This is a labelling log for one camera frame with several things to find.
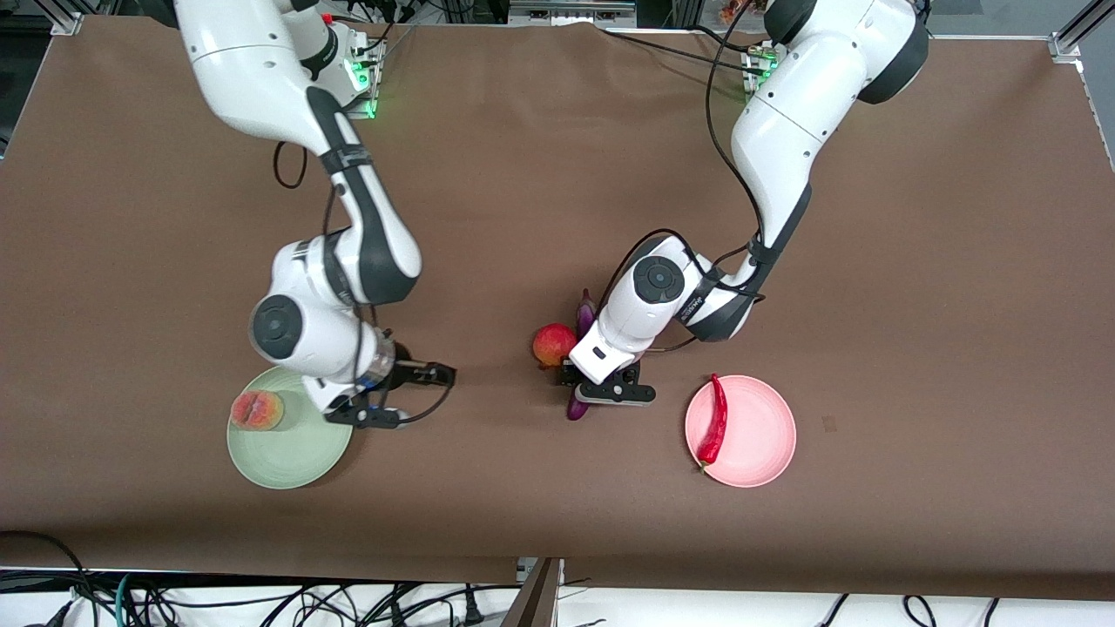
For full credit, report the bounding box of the pink round plate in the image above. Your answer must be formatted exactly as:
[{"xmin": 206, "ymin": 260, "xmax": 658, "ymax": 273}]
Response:
[{"xmin": 684, "ymin": 374, "xmax": 797, "ymax": 489}]

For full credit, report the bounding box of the light green round plate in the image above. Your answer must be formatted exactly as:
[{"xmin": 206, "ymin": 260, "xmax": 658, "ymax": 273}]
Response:
[{"xmin": 226, "ymin": 366, "xmax": 355, "ymax": 490}]

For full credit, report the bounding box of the black looped floor cable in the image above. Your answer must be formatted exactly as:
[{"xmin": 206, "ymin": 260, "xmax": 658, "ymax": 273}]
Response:
[{"xmin": 0, "ymin": 529, "xmax": 98, "ymax": 627}]

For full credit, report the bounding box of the long purple eggplant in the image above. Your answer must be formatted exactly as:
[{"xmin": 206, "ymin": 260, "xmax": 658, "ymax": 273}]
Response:
[{"xmin": 566, "ymin": 289, "xmax": 602, "ymax": 423}]

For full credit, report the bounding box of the red apple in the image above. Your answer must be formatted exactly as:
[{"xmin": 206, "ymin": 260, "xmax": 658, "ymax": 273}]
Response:
[{"xmin": 532, "ymin": 323, "xmax": 578, "ymax": 369}]

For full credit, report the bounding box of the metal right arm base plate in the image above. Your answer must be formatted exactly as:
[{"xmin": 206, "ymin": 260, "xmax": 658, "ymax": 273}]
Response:
[{"xmin": 340, "ymin": 35, "xmax": 382, "ymax": 120}]

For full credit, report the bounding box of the fuzzy orange peach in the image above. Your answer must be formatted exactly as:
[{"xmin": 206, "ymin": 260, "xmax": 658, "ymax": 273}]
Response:
[{"xmin": 230, "ymin": 390, "xmax": 286, "ymax": 433}]

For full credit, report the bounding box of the silver metal control box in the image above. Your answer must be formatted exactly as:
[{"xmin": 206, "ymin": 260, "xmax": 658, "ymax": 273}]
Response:
[{"xmin": 508, "ymin": 0, "xmax": 639, "ymax": 27}]

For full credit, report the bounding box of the black base power cable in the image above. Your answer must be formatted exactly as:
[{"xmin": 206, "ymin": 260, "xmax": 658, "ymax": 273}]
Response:
[{"xmin": 601, "ymin": 29, "xmax": 767, "ymax": 74}]

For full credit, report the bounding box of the red chili pepper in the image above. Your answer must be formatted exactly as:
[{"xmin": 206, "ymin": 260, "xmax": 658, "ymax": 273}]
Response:
[{"xmin": 694, "ymin": 373, "xmax": 728, "ymax": 475}]

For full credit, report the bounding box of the brown table cover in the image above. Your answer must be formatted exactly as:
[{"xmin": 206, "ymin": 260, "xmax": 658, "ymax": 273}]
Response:
[{"xmin": 0, "ymin": 16, "xmax": 1115, "ymax": 602}]

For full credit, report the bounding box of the dark table support post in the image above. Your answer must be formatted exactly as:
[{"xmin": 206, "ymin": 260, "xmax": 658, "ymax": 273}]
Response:
[{"xmin": 516, "ymin": 557, "xmax": 567, "ymax": 627}]

